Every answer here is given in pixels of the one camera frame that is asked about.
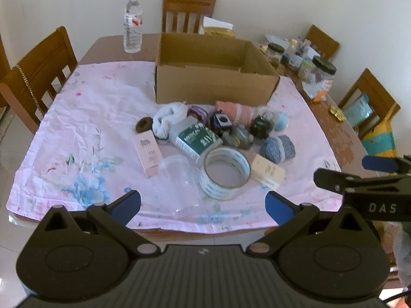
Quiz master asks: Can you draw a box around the yellow and green bag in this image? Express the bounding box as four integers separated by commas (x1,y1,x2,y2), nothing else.
361,103,399,158

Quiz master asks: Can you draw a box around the light blue sock ball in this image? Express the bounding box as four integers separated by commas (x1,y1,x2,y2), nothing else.
270,111,289,132

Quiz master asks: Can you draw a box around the group of small bottles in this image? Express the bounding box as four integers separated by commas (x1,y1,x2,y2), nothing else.
283,37,313,73

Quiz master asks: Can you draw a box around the gold metal chain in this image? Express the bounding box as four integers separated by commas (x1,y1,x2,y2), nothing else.
15,65,45,115

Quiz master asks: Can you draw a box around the black plastic toy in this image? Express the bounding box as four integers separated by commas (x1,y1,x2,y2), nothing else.
250,115,273,139

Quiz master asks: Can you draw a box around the small beige box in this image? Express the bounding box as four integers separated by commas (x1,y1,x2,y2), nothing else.
250,154,286,189

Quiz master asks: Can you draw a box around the clear plastic water bottle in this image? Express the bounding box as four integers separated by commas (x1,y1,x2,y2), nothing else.
123,0,143,53

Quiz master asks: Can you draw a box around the pink towel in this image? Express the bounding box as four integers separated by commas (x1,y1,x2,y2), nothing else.
215,100,257,126

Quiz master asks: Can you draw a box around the brown cardboard box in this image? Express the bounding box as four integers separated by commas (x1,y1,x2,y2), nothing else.
155,32,281,107

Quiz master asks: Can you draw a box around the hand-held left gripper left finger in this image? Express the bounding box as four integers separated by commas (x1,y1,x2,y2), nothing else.
40,190,161,259

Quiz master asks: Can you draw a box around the small toy vehicle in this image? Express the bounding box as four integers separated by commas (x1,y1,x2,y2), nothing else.
222,125,255,150

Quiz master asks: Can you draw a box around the black cube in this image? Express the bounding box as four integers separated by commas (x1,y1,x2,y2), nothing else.
210,111,232,132

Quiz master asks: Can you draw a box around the clear tape roll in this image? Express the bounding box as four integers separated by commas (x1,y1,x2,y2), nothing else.
199,147,251,201

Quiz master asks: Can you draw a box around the pink rectangular box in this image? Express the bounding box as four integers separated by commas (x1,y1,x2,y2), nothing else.
133,131,164,178

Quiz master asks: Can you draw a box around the white sock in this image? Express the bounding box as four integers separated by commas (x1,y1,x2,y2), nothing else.
152,102,189,139

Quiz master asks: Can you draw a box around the gold ornament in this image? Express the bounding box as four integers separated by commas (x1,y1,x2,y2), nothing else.
329,106,345,122

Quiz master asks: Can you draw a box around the wooden slatted chair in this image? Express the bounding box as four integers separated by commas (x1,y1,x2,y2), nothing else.
162,0,217,34
338,68,401,138
303,25,340,61

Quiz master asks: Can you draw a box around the pink floral tablecloth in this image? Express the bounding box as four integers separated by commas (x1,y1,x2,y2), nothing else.
6,61,342,234

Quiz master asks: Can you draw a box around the purple hair tie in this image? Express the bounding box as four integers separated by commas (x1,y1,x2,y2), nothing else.
188,106,209,122

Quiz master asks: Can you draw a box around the white bottle green label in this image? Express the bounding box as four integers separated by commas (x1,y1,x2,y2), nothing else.
169,116,223,164

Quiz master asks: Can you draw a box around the clear plastic cup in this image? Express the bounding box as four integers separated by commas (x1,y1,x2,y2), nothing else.
158,155,206,215

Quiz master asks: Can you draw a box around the teal paper packet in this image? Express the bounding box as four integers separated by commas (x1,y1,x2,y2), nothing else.
343,93,375,127

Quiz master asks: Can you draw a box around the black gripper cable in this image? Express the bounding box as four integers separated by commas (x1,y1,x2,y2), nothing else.
384,290,411,304

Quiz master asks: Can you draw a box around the large plastic jar black lid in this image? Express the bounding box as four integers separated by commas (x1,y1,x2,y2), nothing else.
302,56,337,101

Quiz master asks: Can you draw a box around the wooden chair with gold chain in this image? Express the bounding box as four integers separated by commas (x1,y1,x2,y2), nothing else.
0,26,79,135

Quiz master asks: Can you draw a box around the brown wooden desktop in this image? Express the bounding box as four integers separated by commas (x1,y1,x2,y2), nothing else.
6,34,403,291

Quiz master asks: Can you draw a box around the yellow tissue box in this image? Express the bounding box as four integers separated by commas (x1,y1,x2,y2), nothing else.
198,16,236,36

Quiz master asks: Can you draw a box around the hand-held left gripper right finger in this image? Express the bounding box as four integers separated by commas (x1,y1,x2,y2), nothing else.
247,191,370,259

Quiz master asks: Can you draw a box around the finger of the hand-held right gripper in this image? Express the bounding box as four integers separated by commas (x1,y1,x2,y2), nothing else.
362,155,411,174
313,168,411,196

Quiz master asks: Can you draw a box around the small glass jar black lid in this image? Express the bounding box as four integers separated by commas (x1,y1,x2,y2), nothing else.
266,43,286,68

